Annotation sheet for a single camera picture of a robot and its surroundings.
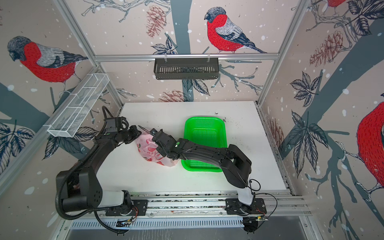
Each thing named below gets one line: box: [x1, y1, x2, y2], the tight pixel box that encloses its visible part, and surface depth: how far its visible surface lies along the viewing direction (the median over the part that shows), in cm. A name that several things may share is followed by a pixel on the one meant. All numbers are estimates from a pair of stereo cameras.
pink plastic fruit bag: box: [136, 131, 179, 167], surface depth 86 cm
